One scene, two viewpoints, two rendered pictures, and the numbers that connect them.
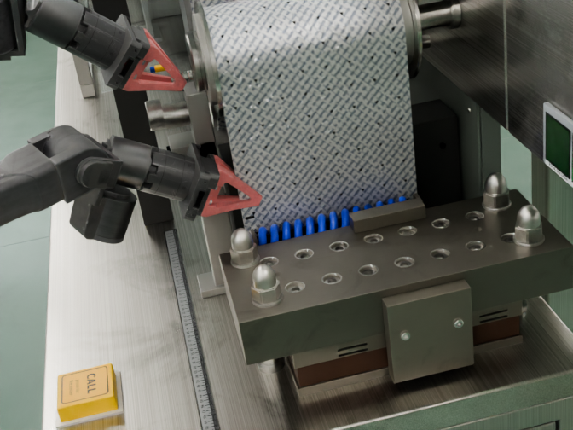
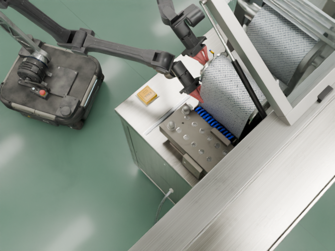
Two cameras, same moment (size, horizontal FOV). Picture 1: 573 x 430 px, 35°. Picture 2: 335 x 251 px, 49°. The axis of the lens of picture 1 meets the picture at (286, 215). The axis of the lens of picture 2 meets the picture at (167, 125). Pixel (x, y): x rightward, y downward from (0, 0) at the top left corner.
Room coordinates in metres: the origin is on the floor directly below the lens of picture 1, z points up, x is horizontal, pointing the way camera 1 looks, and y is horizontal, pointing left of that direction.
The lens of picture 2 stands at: (0.53, -0.46, 2.49)
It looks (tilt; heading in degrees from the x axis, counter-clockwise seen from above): 67 degrees down; 55
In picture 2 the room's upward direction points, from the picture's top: 1 degrees counter-clockwise
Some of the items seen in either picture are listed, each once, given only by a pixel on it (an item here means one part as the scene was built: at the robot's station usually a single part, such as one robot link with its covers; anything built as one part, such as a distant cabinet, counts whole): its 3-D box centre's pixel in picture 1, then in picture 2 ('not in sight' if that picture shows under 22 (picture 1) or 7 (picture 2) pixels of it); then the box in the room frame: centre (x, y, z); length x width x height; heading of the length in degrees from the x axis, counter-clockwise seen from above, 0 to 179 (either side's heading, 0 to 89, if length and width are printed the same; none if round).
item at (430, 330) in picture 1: (429, 333); (192, 167); (0.87, -0.14, 0.96); 0.10 x 0.03 x 0.11; 98
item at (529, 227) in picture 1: (528, 223); not in sight; (0.93, -0.28, 1.05); 0.04 x 0.04 x 0.04
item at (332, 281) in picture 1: (390, 270); (205, 147); (0.96, -0.12, 1.00); 0.40 x 0.16 x 0.06; 98
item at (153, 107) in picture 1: (155, 114); not in sight; (1.14, 0.15, 1.18); 0.04 x 0.02 x 0.04; 8
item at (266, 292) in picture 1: (264, 282); (171, 124); (0.89, 0.04, 1.05); 0.04 x 0.04 x 0.04
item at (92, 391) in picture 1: (87, 392); (147, 94); (0.92, 0.28, 0.91); 0.07 x 0.07 x 0.02; 8
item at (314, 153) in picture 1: (325, 159); (220, 112); (1.07, -0.06, 1.11); 0.23 x 0.01 x 0.18; 98
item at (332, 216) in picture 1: (337, 223); (214, 124); (1.05, -0.06, 1.03); 0.21 x 0.04 x 0.03; 98
